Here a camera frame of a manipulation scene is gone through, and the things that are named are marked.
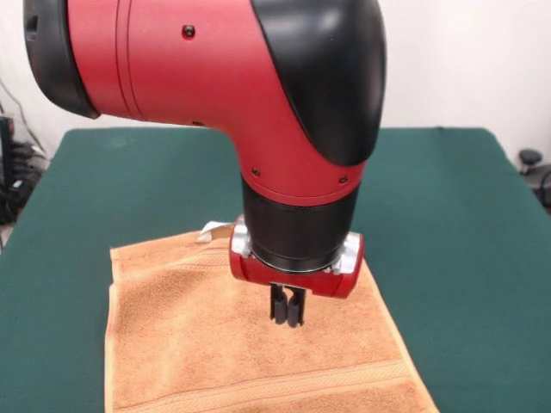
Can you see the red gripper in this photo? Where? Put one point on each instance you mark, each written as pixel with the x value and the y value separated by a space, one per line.
pixel 301 281

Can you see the orange terry towel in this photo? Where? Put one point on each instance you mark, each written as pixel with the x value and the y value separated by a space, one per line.
pixel 215 344

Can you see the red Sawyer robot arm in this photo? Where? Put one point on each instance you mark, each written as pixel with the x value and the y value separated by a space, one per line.
pixel 215 64

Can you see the dark green table cloth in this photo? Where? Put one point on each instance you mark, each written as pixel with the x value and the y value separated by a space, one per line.
pixel 430 193

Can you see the black office chair base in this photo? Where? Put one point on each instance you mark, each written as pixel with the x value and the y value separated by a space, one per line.
pixel 538 172

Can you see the black electronics box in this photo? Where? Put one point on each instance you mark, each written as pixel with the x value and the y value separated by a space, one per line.
pixel 6 150

